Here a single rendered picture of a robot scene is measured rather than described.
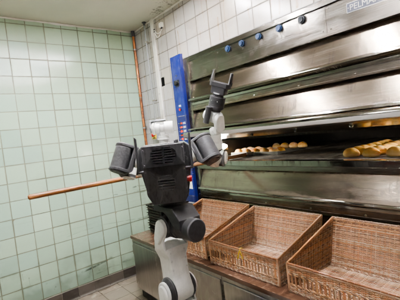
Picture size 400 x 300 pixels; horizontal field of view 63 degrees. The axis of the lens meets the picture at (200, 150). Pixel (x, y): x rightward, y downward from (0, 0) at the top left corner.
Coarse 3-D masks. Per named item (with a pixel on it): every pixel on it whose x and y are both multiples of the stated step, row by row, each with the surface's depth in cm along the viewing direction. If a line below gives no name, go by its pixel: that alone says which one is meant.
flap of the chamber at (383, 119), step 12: (324, 120) 176; (336, 120) 170; (348, 120) 165; (360, 120) 161; (372, 120) 159; (384, 120) 157; (396, 120) 155; (228, 132) 235; (240, 132) 226; (252, 132) 222; (264, 132) 219; (276, 132) 216; (288, 132) 213; (300, 132) 210
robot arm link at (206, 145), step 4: (204, 136) 167; (208, 136) 168; (200, 140) 167; (204, 140) 166; (208, 140) 167; (212, 140) 169; (196, 144) 169; (200, 144) 167; (204, 144) 166; (208, 144) 165; (212, 144) 166; (200, 148) 167; (204, 148) 165; (208, 148) 164; (212, 148) 165; (216, 148) 166; (204, 152) 165; (208, 152) 164; (212, 152) 163; (204, 156) 165
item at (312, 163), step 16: (240, 160) 252; (256, 160) 240; (272, 160) 227; (288, 160) 216; (304, 160) 207; (320, 160) 198; (336, 160) 189; (352, 160) 182; (368, 160) 175; (384, 160) 168
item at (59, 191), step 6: (228, 156) 268; (234, 156) 271; (240, 156) 275; (198, 162) 248; (102, 180) 201; (108, 180) 203; (114, 180) 205; (120, 180) 208; (72, 186) 190; (78, 186) 191; (84, 186) 193; (90, 186) 196; (42, 192) 180; (48, 192) 181; (54, 192) 183; (60, 192) 185; (66, 192) 188; (30, 198) 176; (36, 198) 178
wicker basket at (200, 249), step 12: (216, 204) 271; (228, 204) 261; (240, 204) 250; (204, 216) 281; (216, 216) 268; (228, 216) 258; (216, 228) 223; (204, 240) 215; (192, 252) 228; (204, 252) 217; (216, 252) 222
